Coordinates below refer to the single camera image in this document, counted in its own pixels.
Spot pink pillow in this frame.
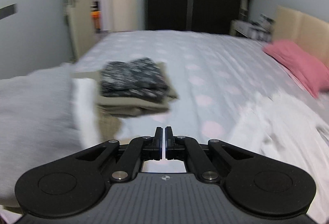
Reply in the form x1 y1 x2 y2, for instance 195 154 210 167
263 40 328 98

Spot grey polka dot bedsheet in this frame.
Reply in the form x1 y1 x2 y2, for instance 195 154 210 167
75 31 328 143

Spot cream room door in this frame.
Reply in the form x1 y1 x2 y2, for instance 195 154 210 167
66 0 96 61

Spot black patterned folded garment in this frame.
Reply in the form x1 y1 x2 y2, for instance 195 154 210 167
100 57 169 103

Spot beige folded trousers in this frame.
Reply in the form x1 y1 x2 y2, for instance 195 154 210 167
72 62 178 117

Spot white nightstand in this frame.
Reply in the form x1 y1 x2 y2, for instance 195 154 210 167
229 14 275 42

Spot beige leather headboard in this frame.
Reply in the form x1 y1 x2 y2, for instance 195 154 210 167
272 6 329 66

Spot pile of folded clothes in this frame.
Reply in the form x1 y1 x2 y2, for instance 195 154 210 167
0 63 124 208

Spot white t-shirt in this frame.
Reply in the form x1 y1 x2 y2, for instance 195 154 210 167
228 91 328 223

